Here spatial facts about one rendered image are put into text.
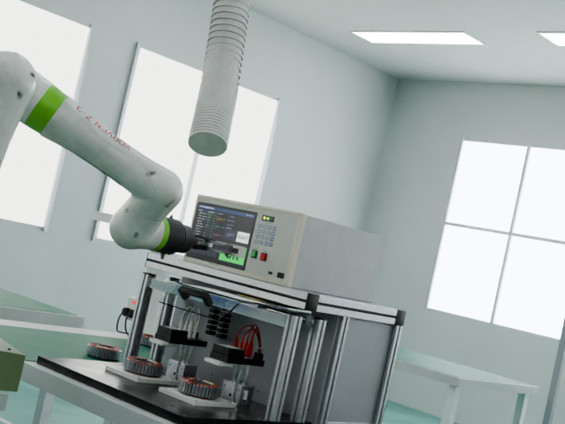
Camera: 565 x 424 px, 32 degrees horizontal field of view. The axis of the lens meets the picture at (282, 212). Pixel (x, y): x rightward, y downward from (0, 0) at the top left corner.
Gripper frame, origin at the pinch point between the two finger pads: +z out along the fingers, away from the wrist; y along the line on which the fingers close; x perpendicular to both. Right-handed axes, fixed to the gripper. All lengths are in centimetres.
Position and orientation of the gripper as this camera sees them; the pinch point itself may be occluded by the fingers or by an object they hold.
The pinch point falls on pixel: (229, 249)
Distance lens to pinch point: 272.4
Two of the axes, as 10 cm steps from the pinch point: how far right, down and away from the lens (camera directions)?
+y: 7.1, 1.2, -6.9
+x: 2.2, -9.7, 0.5
